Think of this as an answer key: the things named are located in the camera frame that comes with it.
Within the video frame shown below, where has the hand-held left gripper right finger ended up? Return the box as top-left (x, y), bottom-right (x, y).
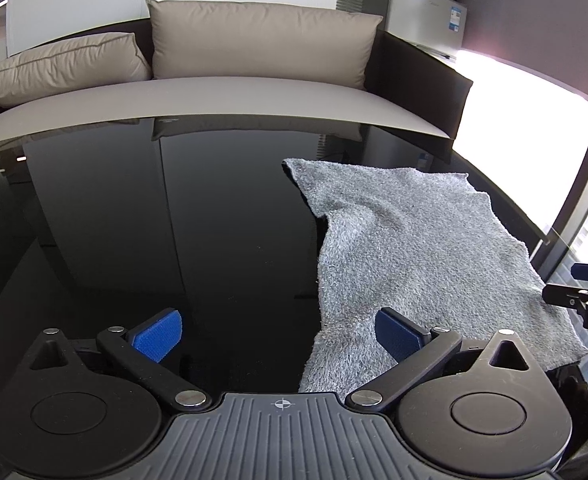
top-left (343, 307), bottom-right (551, 414)

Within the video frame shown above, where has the large beige cushion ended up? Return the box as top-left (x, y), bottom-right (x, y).
top-left (146, 0), bottom-right (385, 92)

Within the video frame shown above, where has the small beige cushion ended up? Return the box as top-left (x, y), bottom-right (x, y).
top-left (0, 32), bottom-right (153, 109)

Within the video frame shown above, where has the grey fluffy towel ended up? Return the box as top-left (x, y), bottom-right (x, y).
top-left (281, 157), bottom-right (588, 395)

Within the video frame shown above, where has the beige sofa with dark frame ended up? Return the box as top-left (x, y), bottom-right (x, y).
top-left (0, 14), bottom-right (475, 157)

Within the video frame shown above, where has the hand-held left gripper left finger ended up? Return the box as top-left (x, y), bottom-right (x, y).
top-left (24, 308), bottom-right (213, 414)

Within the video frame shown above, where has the silver mini fridge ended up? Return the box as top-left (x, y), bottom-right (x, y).
top-left (383, 0), bottom-right (468, 64)

